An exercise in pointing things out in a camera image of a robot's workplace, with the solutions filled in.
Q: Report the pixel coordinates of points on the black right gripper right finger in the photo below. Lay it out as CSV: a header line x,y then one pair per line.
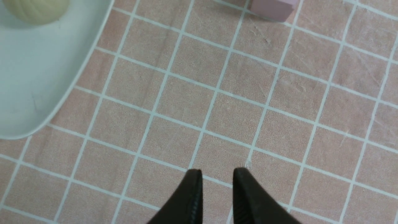
x,y
253,205

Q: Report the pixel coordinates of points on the pink cube block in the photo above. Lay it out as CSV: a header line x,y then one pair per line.
x,y
276,10

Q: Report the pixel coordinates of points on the white square plate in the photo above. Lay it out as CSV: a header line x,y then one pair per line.
x,y
40,64

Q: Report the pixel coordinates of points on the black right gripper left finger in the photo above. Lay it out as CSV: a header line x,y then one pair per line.
x,y
185,206

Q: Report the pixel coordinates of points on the beige steamed bun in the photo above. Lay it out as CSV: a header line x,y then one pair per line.
x,y
37,12

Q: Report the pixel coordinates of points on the pink grid tablecloth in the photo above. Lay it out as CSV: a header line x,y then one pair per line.
x,y
308,105

